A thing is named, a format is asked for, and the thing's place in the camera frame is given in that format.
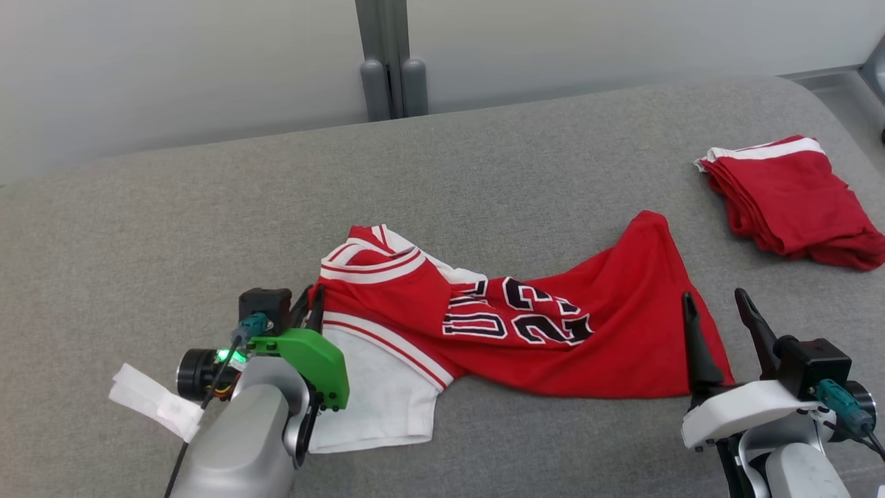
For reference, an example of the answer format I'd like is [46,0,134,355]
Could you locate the teal right camera connector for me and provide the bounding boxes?
[816,378,875,436]

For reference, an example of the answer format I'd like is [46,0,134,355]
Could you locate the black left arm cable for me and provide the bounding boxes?
[162,332,243,498]

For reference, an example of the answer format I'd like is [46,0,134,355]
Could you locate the red and white basketball jersey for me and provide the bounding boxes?
[308,210,735,454]

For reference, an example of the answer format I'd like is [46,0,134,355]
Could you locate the grey baseboard strip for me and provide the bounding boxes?
[780,64,865,82]

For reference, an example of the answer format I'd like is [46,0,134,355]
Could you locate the red shorts with white trim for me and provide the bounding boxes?
[694,136,885,271]

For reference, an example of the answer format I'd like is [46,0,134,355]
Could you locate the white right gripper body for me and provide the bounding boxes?
[681,379,827,452]

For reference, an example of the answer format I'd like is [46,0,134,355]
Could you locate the teal left camera connector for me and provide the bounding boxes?
[233,313,270,347]

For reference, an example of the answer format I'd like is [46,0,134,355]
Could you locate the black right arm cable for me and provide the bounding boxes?
[830,415,885,459]

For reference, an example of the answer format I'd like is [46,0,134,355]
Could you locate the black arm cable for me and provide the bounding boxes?
[162,332,243,498]
[830,415,885,459]

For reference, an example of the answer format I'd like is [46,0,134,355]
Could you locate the grey metal double post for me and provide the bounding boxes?
[355,0,429,122]

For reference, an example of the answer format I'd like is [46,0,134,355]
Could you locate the white crumpled tape label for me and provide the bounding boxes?
[109,363,205,443]

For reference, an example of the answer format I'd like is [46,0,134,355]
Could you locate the teal camera connector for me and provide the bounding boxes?
[233,313,270,347]
[816,378,875,436]

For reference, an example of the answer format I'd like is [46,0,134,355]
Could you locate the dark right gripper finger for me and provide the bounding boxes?
[734,288,781,380]
[682,290,725,396]

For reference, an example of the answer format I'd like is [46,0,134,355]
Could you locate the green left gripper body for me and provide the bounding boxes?
[248,329,350,410]

